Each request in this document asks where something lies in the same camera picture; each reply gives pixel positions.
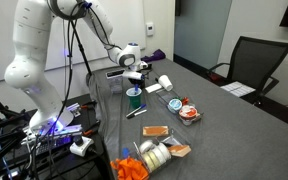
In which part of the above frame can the clear plastic box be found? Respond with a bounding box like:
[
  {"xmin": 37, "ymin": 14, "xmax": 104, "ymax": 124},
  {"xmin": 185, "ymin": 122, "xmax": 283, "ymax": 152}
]
[{"xmin": 108, "ymin": 77, "xmax": 125, "ymax": 95}]

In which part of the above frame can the black mesh office chair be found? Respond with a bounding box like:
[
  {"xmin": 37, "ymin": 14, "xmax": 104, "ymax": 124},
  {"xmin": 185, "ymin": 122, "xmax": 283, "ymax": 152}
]
[{"xmin": 206, "ymin": 35, "xmax": 288, "ymax": 108}]

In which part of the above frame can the thin hanging cable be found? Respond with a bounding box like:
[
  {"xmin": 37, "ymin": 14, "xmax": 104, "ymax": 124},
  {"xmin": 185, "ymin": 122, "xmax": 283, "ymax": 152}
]
[{"xmin": 61, "ymin": 19, "xmax": 69, "ymax": 102}]

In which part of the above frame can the black marker blue cap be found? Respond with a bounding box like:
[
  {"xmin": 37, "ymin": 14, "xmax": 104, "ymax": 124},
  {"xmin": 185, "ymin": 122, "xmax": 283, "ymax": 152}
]
[{"xmin": 125, "ymin": 103, "xmax": 148, "ymax": 119}]

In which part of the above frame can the white tape roll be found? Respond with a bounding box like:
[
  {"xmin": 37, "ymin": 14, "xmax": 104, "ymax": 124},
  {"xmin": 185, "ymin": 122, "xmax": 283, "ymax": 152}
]
[{"xmin": 157, "ymin": 142, "xmax": 173, "ymax": 161}]

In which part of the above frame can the clear desk organizer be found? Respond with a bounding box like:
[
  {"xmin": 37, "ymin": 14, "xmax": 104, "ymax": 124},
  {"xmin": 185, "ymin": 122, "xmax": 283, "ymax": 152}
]
[{"xmin": 131, "ymin": 127, "xmax": 192, "ymax": 173}]

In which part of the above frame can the teal ribbon spool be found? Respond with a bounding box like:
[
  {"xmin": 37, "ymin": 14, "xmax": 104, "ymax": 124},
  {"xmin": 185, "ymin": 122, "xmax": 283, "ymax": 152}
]
[{"xmin": 167, "ymin": 98, "xmax": 184, "ymax": 115}]

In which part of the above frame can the cream tape roll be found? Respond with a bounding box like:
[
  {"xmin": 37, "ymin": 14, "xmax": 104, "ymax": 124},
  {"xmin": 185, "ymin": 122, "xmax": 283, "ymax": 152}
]
[
  {"xmin": 149, "ymin": 146, "xmax": 167, "ymax": 167},
  {"xmin": 142, "ymin": 151, "xmax": 158, "ymax": 173}
]

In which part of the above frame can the orange black clamp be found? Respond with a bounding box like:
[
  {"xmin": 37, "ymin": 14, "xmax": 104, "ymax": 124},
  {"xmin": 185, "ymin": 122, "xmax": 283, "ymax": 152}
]
[
  {"xmin": 82, "ymin": 127, "xmax": 95, "ymax": 137},
  {"xmin": 80, "ymin": 103, "xmax": 97, "ymax": 111}
]

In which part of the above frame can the green plastic cup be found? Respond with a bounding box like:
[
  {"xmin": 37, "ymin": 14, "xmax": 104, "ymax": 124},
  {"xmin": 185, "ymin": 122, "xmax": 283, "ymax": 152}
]
[{"xmin": 126, "ymin": 87, "xmax": 143, "ymax": 110}]

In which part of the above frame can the purple folded umbrella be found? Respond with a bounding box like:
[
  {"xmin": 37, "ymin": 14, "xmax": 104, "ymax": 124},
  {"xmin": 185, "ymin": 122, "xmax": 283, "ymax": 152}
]
[{"xmin": 140, "ymin": 48, "xmax": 167, "ymax": 64}]

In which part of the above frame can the short wooden rubber stamp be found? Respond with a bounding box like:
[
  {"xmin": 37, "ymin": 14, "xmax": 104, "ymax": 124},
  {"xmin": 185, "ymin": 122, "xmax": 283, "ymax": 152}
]
[{"xmin": 167, "ymin": 143, "xmax": 193, "ymax": 159}]

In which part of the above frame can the black camera stand pole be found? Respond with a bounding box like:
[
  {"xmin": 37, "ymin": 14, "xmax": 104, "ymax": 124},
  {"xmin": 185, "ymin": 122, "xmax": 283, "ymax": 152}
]
[{"xmin": 70, "ymin": 19, "xmax": 94, "ymax": 77}]

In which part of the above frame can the white paper cup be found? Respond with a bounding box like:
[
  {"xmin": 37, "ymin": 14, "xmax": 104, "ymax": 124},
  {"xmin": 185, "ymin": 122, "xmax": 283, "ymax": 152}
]
[{"xmin": 157, "ymin": 74, "xmax": 174, "ymax": 92}]

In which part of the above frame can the long wooden rubber stamp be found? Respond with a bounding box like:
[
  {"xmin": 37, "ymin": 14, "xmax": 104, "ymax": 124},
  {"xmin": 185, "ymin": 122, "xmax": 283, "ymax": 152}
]
[{"xmin": 141, "ymin": 125, "xmax": 170, "ymax": 138}]

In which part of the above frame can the black marker white end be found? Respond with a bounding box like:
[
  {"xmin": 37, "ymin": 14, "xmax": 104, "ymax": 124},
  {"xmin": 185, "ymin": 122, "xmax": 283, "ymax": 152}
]
[{"xmin": 127, "ymin": 109, "xmax": 149, "ymax": 120}]

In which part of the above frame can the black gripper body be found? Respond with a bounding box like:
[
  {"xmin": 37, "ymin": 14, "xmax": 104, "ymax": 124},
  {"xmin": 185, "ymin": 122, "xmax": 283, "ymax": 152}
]
[{"xmin": 133, "ymin": 78, "xmax": 148, "ymax": 86}]

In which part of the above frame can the white wall thermostat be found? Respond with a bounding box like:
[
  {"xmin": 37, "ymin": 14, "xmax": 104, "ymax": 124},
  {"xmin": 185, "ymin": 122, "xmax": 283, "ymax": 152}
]
[{"xmin": 145, "ymin": 21, "xmax": 155, "ymax": 37}]

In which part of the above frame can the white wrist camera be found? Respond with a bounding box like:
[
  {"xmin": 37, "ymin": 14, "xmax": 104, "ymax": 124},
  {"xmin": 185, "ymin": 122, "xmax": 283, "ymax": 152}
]
[{"xmin": 121, "ymin": 70, "xmax": 146, "ymax": 81}]

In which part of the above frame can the clear plastic tray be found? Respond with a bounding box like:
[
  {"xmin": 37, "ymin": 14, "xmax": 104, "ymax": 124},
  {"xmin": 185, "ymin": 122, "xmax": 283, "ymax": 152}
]
[{"xmin": 155, "ymin": 88, "xmax": 204, "ymax": 127}]

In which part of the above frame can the red ribbon spool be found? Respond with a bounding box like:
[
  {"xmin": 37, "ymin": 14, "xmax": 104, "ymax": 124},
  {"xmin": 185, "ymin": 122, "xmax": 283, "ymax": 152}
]
[{"xmin": 178, "ymin": 104, "xmax": 199, "ymax": 123}]

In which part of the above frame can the red bag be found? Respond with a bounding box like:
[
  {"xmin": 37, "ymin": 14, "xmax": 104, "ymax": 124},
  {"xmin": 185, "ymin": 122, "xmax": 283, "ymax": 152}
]
[{"xmin": 207, "ymin": 71, "xmax": 223, "ymax": 83}]

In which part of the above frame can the white emergency stop box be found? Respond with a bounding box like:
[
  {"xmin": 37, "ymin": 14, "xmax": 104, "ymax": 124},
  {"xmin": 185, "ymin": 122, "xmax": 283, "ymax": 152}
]
[{"xmin": 69, "ymin": 135, "xmax": 95, "ymax": 158}]

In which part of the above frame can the white ribbon spool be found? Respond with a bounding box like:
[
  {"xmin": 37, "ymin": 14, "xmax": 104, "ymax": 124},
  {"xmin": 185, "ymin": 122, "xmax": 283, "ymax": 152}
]
[{"xmin": 138, "ymin": 139, "xmax": 156, "ymax": 155}]

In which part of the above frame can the black equipment table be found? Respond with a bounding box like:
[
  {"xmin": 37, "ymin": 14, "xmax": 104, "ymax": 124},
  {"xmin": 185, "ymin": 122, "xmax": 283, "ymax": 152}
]
[{"xmin": 0, "ymin": 93, "xmax": 114, "ymax": 180}]

